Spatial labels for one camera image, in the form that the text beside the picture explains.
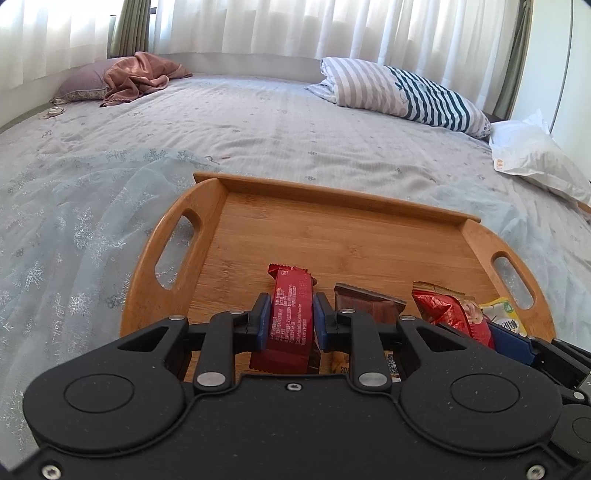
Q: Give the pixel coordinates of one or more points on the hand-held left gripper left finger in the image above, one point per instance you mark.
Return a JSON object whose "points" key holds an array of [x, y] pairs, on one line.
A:
{"points": [[261, 323]]}

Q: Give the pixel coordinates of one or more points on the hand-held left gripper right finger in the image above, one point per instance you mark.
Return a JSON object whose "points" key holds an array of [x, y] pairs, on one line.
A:
{"points": [[322, 323]]}

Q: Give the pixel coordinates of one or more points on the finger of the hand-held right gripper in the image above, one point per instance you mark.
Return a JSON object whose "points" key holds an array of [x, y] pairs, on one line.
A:
{"points": [[510, 344]]}

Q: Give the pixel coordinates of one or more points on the long red snack bar packet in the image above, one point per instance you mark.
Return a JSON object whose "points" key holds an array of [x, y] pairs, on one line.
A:
{"points": [[288, 314]]}

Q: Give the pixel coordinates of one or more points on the large red snack bag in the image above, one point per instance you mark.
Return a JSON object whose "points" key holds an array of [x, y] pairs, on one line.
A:
{"points": [[438, 309]]}

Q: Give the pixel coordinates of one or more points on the yellow snack bag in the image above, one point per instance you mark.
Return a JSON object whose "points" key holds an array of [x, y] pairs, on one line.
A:
{"points": [[505, 314]]}

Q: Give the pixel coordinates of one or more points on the brown cracker packet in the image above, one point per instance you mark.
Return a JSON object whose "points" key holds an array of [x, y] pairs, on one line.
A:
{"points": [[369, 307]]}

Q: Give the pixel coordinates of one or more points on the white pillow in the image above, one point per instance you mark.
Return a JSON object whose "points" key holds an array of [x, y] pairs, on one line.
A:
{"points": [[531, 152]]}

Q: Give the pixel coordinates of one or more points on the grey patterned bed sheet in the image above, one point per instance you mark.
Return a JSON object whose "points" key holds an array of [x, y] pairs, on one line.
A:
{"points": [[277, 120]]}

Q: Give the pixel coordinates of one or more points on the striped pillow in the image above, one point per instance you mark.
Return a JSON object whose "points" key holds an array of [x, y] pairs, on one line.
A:
{"points": [[392, 92]]}

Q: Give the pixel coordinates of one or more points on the pink cloth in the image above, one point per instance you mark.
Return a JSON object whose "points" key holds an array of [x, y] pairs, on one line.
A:
{"points": [[138, 76]]}

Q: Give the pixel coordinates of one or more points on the green curtain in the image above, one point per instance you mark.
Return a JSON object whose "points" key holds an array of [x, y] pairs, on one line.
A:
{"points": [[515, 55], [131, 25]]}

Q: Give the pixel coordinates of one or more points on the white sheer curtain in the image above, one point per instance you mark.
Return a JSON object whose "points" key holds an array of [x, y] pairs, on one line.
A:
{"points": [[300, 27], [46, 32]]}

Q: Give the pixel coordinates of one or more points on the small silver object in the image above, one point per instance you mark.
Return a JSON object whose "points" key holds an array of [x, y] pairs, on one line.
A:
{"points": [[51, 112]]}

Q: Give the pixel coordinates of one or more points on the purple pillow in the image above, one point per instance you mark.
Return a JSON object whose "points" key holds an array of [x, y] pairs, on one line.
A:
{"points": [[81, 83]]}

